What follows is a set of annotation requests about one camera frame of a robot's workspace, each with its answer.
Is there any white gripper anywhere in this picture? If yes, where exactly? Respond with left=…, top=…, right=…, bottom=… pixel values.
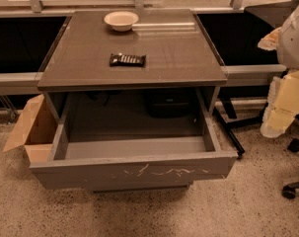
left=258, top=5, right=299, bottom=138

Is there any black rxbar chocolate bar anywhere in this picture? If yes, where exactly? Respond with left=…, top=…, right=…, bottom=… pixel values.
left=110, top=53, right=146, bottom=67

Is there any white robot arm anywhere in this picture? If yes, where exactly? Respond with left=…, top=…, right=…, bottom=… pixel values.
left=258, top=5, right=299, bottom=138

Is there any open grey top drawer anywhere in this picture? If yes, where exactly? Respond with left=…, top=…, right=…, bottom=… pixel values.
left=31, top=89, right=237, bottom=192

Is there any grey drawer cabinet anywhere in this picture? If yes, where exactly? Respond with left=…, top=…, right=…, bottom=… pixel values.
left=37, top=9, right=228, bottom=194

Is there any dark table top right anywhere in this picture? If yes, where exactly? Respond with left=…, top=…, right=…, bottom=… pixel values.
left=244, top=0, right=299, bottom=28

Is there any black office chair base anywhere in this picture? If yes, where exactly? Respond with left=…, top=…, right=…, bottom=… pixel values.
left=281, top=113, right=299, bottom=200

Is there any black metal stand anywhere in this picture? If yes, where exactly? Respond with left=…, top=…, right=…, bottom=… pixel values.
left=212, top=98, right=266, bottom=159

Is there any white bowl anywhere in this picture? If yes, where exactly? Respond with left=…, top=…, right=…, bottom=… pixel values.
left=104, top=11, right=139, bottom=32

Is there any brown cardboard box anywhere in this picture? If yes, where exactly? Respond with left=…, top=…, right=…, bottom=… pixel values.
left=4, top=95, right=57, bottom=163

